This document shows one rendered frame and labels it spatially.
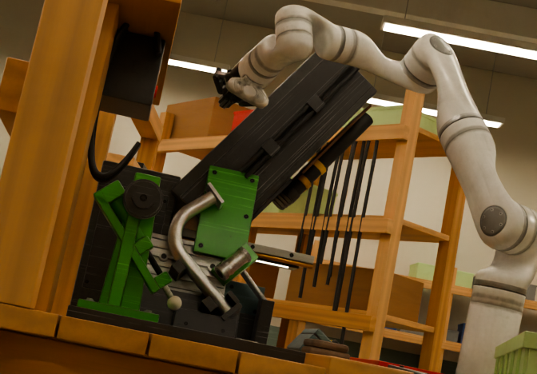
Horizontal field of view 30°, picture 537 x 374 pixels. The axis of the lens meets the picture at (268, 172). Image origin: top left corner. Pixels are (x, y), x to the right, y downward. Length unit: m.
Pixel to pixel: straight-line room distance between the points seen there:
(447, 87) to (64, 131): 0.77
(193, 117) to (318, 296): 1.77
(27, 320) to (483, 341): 0.77
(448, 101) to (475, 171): 0.17
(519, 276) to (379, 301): 2.97
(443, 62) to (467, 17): 7.82
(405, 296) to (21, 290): 3.65
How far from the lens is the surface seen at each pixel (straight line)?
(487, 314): 1.78
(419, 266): 10.78
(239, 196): 2.24
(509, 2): 9.95
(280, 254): 2.34
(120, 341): 1.56
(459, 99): 1.95
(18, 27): 12.11
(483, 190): 1.83
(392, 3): 9.75
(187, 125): 6.43
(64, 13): 1.64
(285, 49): 1.87
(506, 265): 1.84
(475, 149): 1.88
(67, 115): 1.59
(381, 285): 4.75
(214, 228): 2.20
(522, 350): 1.19
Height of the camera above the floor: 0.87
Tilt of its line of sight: 10 degrees up
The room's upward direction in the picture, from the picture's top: 11 degrees clockwise
